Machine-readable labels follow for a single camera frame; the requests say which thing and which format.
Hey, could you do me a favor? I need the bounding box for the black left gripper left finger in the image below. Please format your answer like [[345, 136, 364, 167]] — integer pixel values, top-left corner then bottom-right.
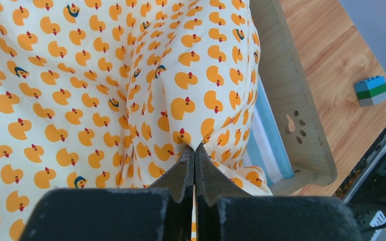
[[20, 147, 194, 240]]

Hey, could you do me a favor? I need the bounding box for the wooden pet bed frame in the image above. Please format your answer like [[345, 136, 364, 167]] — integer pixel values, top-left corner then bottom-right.
[[250, 1, 337, 196]]

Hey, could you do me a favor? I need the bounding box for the blue green small block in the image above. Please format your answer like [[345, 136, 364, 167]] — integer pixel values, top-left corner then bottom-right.
[[354, 75, 386, 107]]

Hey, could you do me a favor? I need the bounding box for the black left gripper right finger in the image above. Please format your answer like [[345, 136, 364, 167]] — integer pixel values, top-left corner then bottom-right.
[[195, 146, 361, 240]]

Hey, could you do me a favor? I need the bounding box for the blue striped mattress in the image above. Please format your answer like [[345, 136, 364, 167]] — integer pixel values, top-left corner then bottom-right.
[[244, 82, 294, 186]]

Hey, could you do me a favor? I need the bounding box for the yellow duck print blanket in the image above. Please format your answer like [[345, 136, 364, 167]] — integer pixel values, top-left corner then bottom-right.
[[0, 1, 271, 240]]

